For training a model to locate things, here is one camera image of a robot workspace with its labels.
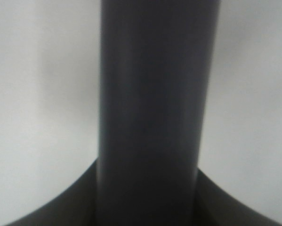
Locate grey hand brush black bristles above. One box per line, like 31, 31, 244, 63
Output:
96, 0, 220, 226

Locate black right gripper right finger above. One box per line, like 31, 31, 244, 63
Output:
196, 168, 282, 226

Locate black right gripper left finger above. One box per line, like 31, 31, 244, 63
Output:
8, 162, 97, 226

